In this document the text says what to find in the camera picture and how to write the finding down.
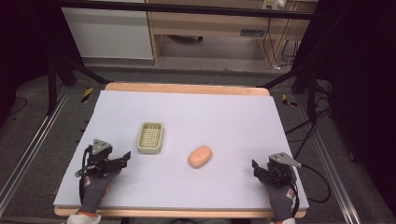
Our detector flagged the white foam mat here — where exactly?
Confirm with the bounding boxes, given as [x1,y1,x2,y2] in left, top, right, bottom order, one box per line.
[52,90,310,210]

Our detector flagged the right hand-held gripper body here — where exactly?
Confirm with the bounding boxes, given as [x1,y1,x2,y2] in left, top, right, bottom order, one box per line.
[261,151,303,189]

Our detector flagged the white power strip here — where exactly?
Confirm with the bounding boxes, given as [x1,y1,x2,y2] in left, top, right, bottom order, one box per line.
[262,0,287,10]

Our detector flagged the aluminium floor rail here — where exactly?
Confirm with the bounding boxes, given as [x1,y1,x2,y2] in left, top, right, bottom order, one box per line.
[294,92,363,224]
[0,86,73,217]

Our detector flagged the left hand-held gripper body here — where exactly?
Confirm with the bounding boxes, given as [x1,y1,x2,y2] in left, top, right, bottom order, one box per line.
[75,138,122,179]

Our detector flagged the hanging cables under desk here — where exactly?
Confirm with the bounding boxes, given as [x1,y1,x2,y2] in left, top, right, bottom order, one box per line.
[262,18,301,69]

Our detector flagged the black metal frame stand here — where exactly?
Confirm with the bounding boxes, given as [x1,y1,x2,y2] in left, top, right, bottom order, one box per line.
[46,55,110,117]
[256,61,319,123]

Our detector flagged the black floor cables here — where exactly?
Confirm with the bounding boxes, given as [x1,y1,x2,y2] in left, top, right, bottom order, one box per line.
[284,78,334,161]

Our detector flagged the person's right hand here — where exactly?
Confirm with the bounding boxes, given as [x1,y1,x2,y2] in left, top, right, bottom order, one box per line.
[261,176,301,222]

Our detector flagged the person's left hand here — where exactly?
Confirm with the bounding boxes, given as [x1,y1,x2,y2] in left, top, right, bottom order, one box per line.
[79,169,121,217]

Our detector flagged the thin black floor cable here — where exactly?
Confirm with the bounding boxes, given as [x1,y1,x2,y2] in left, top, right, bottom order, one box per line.
[7,96,29,117]

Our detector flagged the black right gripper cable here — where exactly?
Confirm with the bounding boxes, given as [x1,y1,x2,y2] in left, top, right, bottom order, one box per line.
[289,163,332,203]

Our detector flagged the light wooden desk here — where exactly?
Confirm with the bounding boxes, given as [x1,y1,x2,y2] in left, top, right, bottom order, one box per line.
[145,0,319,69]

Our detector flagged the wooden table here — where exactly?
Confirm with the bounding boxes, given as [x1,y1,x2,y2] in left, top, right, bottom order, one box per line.
[53,81,307,219]

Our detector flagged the white cabinet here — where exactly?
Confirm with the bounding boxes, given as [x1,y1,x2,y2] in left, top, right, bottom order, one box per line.
[61,7,154,61]

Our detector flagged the orange oval soap bar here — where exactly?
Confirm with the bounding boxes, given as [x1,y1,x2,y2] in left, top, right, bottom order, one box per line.
[187,145,213,170]

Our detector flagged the black horizontal frame bar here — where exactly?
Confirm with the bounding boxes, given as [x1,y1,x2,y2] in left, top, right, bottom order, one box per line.
[55,0,316,21]

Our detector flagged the yellow black striped tape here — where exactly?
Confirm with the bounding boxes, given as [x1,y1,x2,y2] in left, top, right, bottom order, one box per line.
[80,86,94,105]
[281,93,299,108]

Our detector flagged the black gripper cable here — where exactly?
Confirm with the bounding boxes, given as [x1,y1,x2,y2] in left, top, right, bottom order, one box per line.
[289,163,332,203]
[78,145,93,204]

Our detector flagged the beige slotted soap dish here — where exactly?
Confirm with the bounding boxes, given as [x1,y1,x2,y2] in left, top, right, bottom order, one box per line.
[136,121,165,155]

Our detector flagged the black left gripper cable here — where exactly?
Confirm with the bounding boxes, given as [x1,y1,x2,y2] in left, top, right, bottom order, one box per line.
[78,145,93,204]

